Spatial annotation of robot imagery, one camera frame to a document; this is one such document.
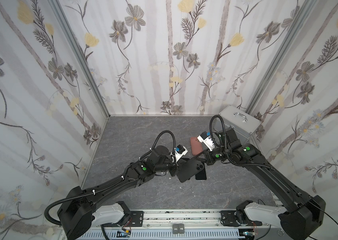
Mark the black phone case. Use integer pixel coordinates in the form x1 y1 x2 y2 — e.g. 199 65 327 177
177 158 205 183

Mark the pink phone case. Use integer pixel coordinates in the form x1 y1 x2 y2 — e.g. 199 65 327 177
190 137 204 156

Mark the black smartphone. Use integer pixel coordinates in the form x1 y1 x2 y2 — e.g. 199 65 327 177
195 165 207 181

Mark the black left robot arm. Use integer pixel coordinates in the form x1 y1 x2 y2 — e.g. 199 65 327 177
44 130 188 240

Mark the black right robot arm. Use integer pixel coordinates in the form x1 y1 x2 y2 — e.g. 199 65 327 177
201 115 329 240

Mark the silver aluminium case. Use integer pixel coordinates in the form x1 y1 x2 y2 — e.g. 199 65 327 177
220 106 260 138

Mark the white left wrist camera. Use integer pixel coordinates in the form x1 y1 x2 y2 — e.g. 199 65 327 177
174 145 188 163

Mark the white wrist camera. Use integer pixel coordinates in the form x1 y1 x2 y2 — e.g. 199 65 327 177
197 132 216 151
174 145 188 163

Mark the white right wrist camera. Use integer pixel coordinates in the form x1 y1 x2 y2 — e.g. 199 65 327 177
197 132 216 151

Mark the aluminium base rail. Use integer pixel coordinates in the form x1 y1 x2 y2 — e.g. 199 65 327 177
81 210 290 240

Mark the white slotted cable duct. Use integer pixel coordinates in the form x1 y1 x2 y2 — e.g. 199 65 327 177
84 229 248 240

